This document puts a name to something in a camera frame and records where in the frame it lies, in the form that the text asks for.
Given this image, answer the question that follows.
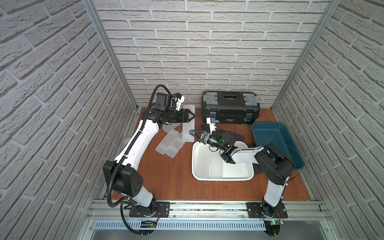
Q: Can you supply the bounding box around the small translucent pencil case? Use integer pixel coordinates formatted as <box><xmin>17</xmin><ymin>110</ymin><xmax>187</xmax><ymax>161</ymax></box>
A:
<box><xmin>182</xmin><ymin>105</ymin><xmax>196</xmax><ymax>143</ymax></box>

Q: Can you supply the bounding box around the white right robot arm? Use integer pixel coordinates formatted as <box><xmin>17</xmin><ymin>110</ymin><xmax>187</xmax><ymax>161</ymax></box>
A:
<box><xmin>190</xmin><ymin>130</ymin><xmax>295</xmax><ymax>218</ymax></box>

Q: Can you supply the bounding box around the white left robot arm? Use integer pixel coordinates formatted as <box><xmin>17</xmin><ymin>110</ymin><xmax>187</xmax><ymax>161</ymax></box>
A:
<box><xmin>103</xmin><ymin>109</ymin><xmax>195</xmax><ymax>213</ymax></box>

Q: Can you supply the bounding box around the long black pencil case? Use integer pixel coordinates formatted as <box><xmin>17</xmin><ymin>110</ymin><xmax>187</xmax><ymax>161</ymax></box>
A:
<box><xmin>201</xmin><ymin>123</ymin><xmax>211</xmax><ymax>133</ymax></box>

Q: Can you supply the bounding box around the smooth translucent pencil case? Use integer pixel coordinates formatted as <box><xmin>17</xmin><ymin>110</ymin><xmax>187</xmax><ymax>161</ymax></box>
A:
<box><xmin>162</xmin><ymin>123</ymin><xmax>181</xmax><ymax>133</ymax></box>

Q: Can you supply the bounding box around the flat black pencil case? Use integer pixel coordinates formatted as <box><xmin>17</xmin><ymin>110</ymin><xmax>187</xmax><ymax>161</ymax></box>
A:
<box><xmin>233</xmin><ymin>133</ymin><xmax>245</xmax><ymax>142</ymax></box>

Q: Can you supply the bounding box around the white plastic storage box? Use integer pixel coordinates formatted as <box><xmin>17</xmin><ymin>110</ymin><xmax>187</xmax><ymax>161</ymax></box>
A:
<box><xmin>192</xmin><ymin>142</ymin><xmax>255</xmax><ymax>182</ymax></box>

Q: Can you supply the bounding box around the teal plastic storage tray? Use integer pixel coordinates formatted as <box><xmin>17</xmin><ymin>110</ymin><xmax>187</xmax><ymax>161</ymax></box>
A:
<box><xmin>252</xmin><ymin>122</ymin><xmax>304</xmax><ymax>171</ymax></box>

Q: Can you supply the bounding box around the black plastic toolbox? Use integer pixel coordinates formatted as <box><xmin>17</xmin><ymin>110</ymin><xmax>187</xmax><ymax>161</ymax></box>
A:
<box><xmin>201</xmin><ymin>91</ymin><xmax>261</xmax><ymax>125</ymax></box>

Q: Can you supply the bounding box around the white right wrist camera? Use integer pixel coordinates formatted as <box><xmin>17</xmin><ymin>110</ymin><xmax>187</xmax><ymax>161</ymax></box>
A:
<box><xmin>206</xmin><ymin>118</ymin><xmax>220</xmax><ymax>135</ymax></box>

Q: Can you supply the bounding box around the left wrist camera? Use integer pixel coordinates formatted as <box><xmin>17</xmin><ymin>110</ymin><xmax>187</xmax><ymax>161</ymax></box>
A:
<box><xmin>154</xmin><ymin>93</ymin><xmax>185</xmax><ymax>112</ymax></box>

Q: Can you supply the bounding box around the black corrugated left cable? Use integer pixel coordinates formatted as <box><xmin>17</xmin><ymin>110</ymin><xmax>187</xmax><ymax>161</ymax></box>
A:
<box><xmin>106</xmin><ymin>84</ymin><xmax>172</xmax><ymax>236</ymax></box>

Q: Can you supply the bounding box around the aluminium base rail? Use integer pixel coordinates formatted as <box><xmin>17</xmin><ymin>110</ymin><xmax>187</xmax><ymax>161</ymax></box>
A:
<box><xmin>86</xmin><ymin>200</ymin><xmax>332</xmax><ymax>231</ymax></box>

